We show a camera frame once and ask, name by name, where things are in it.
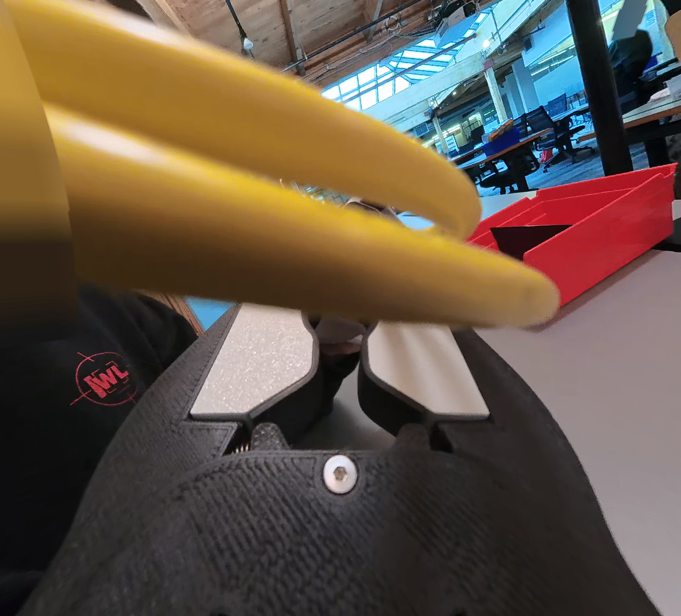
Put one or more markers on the white ceiling projector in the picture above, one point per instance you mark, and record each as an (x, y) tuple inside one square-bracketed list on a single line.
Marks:
[(455, 22)]

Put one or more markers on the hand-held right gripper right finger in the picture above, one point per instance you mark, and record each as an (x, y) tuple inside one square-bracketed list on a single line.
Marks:
[(425, 366)]

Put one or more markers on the red plastic bin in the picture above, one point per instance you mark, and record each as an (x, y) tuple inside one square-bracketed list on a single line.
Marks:
[(596, 233)]

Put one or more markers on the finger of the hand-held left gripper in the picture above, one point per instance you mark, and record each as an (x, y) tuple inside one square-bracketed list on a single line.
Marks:
[(340, 329)]

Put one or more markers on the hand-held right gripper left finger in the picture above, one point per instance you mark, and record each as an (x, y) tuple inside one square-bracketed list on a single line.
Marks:
[(255, 360)]

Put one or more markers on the person's left hand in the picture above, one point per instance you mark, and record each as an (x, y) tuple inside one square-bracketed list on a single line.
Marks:
[(340, 349)]

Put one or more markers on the black stand pole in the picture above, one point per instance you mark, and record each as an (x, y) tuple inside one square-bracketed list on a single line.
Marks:
[(590, 68)]

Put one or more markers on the blue storage crate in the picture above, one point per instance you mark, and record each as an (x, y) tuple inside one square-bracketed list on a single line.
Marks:
[(503, 142)]

